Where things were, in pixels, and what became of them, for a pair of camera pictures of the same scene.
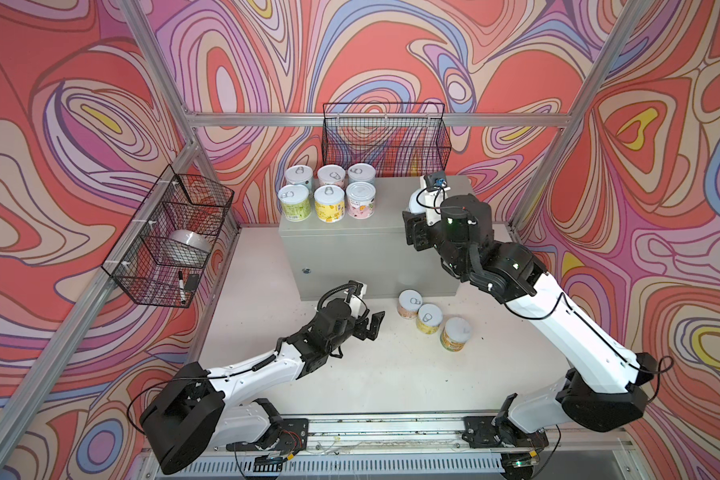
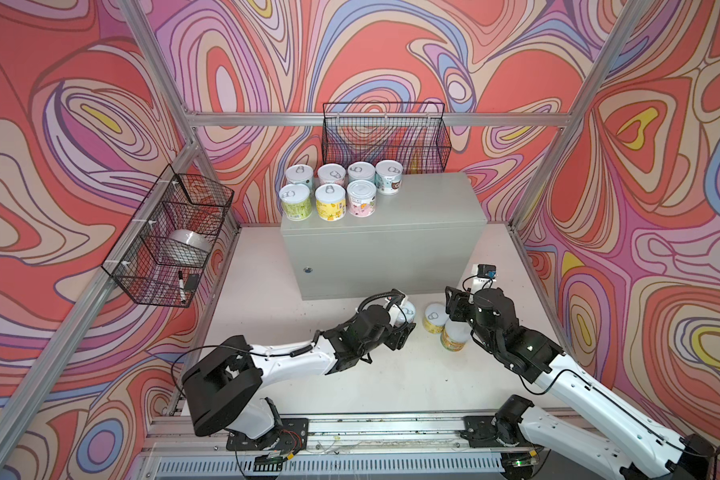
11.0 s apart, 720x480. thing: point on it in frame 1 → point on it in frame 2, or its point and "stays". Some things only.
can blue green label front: [413, 205] → [388, 176]
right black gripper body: [427, 236] → [464, 311]
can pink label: [331, 175] stays
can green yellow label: [295, 202] stays
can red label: [299, 175] stays
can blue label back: [361, 172] stays
